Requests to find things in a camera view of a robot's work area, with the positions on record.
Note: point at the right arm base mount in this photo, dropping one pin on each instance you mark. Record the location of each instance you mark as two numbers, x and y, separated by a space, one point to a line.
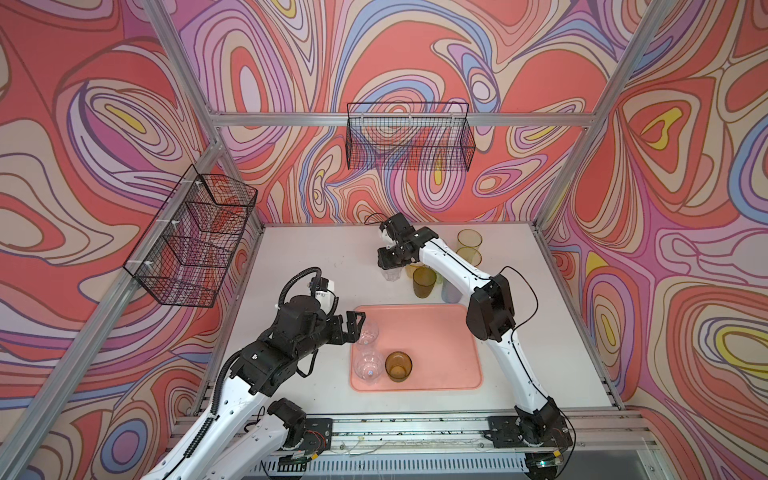
513 432

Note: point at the yellow glass back right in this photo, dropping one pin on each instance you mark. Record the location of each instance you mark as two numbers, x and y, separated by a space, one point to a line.
469 238

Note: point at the olive glass front centre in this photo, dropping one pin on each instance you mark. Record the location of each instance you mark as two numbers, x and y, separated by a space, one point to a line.
424 280

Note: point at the amber glass middle row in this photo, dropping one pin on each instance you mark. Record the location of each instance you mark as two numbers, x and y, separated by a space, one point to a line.
410 269

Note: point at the aluminium front rail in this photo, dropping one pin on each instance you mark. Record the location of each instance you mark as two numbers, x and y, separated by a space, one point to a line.
609 444

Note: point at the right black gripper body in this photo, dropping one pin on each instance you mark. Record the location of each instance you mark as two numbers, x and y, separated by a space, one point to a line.
394 257

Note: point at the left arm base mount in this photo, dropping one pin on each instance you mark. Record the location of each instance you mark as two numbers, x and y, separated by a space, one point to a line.
312 436

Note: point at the left black wire basket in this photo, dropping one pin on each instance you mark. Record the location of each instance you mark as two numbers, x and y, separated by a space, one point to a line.
200 226

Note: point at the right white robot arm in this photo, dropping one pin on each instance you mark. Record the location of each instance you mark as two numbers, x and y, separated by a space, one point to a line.
490 318

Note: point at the pink plastic tray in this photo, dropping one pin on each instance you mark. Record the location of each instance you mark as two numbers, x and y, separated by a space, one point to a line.
443 351

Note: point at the brown glass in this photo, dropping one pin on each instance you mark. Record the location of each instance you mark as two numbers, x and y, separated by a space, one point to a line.
398 366

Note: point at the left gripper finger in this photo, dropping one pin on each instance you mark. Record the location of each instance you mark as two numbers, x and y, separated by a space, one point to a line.
350 337
355 320

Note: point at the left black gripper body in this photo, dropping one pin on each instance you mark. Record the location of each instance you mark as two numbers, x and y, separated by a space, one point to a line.
329 332

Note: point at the clear glass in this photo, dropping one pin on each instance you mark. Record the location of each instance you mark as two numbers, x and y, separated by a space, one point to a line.
392 275
369 334
368 365

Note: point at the yellow green glass right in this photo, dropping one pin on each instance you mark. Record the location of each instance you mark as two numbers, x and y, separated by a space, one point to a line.
471 255

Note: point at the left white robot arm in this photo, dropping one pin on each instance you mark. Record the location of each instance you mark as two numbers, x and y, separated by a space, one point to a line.
243 423

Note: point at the black wire basket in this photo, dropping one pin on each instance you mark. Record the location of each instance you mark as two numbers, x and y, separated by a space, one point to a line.
409 136
200 226

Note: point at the back black wire basket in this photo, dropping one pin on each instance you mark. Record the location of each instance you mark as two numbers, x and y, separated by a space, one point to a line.
409 136

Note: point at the blue tinted glass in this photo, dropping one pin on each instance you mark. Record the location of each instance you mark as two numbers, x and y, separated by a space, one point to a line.
450 294

